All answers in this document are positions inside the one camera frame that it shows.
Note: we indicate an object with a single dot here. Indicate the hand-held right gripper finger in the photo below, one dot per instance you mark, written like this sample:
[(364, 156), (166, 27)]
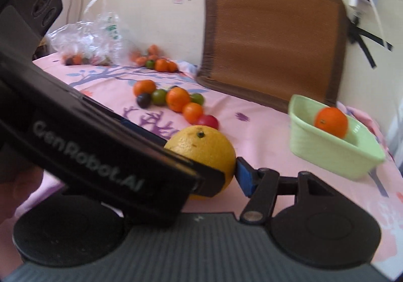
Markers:
[(245, 176)]

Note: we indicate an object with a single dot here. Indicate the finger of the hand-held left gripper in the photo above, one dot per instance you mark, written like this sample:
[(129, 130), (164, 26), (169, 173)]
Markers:
[(141, 131), (214, 182)]

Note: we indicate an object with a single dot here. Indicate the dark purple plum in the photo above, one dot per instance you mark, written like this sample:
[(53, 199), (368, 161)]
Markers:
[(144, 100)]

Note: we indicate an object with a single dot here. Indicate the large yellow citrus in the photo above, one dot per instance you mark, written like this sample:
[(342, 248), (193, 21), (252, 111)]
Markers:
[(204, 149)]

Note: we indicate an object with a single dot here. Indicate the green tomato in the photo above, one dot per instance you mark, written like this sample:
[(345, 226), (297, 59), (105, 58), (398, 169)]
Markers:
[(197, 98), (159, 97)]

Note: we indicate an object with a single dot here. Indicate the small orange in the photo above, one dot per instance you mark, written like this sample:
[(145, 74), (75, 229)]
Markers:
[(192, 112), (144, 87)]

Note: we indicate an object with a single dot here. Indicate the large orange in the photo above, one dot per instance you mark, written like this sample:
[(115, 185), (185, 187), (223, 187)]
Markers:
[(331, 122), (178, 99)]

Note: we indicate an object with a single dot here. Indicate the red tomato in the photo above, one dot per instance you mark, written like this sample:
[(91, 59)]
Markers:
[(208, 121)]

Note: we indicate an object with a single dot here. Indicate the light green plastic basket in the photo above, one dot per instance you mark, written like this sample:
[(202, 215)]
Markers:
[(314, 149)]

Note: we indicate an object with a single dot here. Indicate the pink printed bedsheet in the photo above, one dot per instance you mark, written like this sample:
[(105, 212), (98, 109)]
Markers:
[(258, 131)]

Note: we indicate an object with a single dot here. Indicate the small green fruit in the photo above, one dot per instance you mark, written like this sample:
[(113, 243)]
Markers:
[(150, 64)]

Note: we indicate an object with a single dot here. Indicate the pile of small tangerines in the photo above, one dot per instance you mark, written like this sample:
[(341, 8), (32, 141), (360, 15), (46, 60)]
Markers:
[(161, 64)]

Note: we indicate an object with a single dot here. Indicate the clear plastic bag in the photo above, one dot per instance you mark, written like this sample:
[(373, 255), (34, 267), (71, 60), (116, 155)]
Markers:
[(91, 36)]

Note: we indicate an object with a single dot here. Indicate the brown woven seat cushion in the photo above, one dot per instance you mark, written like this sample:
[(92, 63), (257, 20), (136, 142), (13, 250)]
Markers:
[(274, 39)]

